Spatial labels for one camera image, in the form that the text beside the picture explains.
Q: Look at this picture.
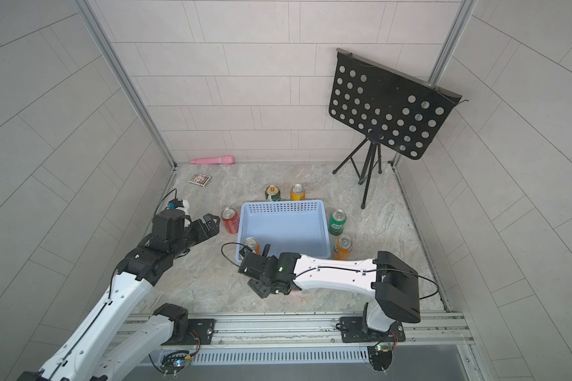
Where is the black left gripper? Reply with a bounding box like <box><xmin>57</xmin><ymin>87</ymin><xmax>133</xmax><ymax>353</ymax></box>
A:
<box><xmin>170</xmin><ymin>213</ymin><xmax>223</xmax><ymax>259</ymax></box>

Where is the red cola can back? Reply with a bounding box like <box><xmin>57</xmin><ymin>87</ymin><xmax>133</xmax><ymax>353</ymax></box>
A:
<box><xmin>221</xmin><ymin>207</ymin><xmax>240</xmax><ymax>234</ymax></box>

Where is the white green beer can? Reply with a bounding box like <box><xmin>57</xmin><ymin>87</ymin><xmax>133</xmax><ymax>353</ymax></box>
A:
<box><xmin>265</xmin><ymin>184</ymin><xmax>281</xmax><ymax>203</ymax></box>

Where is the orange yellow soda can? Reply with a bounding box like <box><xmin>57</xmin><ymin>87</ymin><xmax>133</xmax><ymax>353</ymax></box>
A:
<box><xmin>290</xmin><ymin>184</ymin><xmax>306</xmax><ymax>201</ymax></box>

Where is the orange Fanta can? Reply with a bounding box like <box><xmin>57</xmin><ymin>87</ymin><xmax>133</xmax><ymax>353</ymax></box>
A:
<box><xmin>333</xmin><ymin>234</ymin><xmax>354</xmax><ymax>260</ymax></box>

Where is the green Sprite can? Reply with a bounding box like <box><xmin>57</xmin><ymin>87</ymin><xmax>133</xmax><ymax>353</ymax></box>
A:
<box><xmin>328</xmin><ymin>210</ymin><xmax>347</xmax><ymax>236</ymax></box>

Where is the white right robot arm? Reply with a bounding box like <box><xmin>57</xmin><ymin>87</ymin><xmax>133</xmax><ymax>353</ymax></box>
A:
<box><xmin>234</xmin><ymin>244</ymin><xmax>440</xmax><ymax>347</ymax></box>

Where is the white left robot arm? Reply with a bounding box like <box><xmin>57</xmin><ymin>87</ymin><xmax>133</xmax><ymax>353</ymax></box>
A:
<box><xmin>19</xmin><ymin>208</ymin><xmax>220</xmax><ymax>380</ymax></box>

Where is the light blue plastic basket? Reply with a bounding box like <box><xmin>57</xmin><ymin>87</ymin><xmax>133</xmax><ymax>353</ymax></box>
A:
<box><xmin>237</xmin><ymin>200</ymin><xmax>332</xmax><ymax>260</ymax></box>

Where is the pink handheld microphone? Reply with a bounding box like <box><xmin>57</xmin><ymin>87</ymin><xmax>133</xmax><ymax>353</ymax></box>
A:
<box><xmin>190</xmin><ymin>155</ymin><xmax>235</xmax><ymax>165</ymax></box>

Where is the left circuit board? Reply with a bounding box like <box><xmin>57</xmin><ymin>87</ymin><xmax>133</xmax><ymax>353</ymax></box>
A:
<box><xmin>161</xmin><ymin>350</ymin><xmax>194</xmax><ymax>378</ymax></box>

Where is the circuit board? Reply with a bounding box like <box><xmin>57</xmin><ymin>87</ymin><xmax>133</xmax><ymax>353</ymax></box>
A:
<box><xmin>161</xmin><ymin>350</ymin><xmax>194</xmax><ymax>378</ymax></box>
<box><xmin>367</xmin><ymin>344</ymin><xmax>393</xmax><ymax>372</ymax></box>

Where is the right circuit board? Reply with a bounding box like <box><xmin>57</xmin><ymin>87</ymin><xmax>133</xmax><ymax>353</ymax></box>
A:
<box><xmin>367</xmin><ymin>344</ymin><xmax>393</xmax><ymax>372</ymax></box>

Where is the black perforated music stand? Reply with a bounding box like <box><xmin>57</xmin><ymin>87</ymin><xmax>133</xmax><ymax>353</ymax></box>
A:
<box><xmin>327</xmin><ymin>49</ymin><xmax>466</xmax><ymax>209</ymax></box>

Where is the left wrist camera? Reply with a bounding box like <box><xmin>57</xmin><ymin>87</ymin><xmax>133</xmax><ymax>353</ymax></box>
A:
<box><xmin>151</xmin><ymin>198</ymin><xmax>192</xmax><ymax>241</ymax></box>

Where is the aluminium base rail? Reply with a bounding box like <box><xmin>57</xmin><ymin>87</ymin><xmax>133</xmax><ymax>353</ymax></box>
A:
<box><xmin>107</xmin><ymin>313</ymin><xmax>474</xmax><ymax>367</ymax></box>

